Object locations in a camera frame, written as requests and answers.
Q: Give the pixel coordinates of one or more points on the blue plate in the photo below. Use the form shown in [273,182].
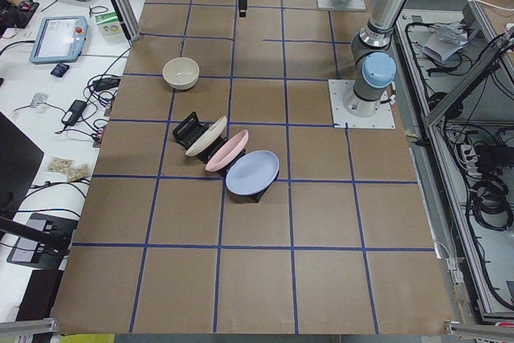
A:
[252,173]

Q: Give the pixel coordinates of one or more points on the pink plate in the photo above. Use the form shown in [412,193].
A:
[228,152]

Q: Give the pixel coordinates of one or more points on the black plate rack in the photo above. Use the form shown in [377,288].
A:
[190,129]

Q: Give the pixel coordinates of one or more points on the cream plate in rack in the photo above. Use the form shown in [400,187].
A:
[207,138]

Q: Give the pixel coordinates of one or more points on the white bowl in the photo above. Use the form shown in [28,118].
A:
[181,73]

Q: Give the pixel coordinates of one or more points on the green white carton box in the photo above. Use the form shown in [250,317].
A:
[108,24]

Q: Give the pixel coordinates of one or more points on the teach pendant near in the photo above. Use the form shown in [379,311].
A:
[59,40]

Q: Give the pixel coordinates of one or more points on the black power adapter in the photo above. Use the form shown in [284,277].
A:
[74,112]

